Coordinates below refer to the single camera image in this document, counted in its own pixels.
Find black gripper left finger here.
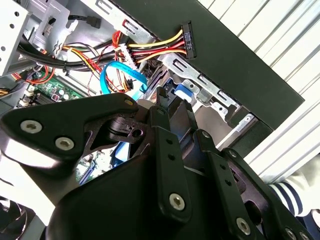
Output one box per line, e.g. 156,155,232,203
0,86,193,224

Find hard disk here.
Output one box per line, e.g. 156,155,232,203
109,78,195,170

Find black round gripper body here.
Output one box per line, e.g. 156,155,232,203
46,109,251,240

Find blue data wire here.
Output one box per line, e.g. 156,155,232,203
99,60,149,96

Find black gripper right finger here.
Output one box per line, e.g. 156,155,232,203
179,99,314,240

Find power wire with black connector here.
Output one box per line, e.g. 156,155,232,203
111,20,199,66

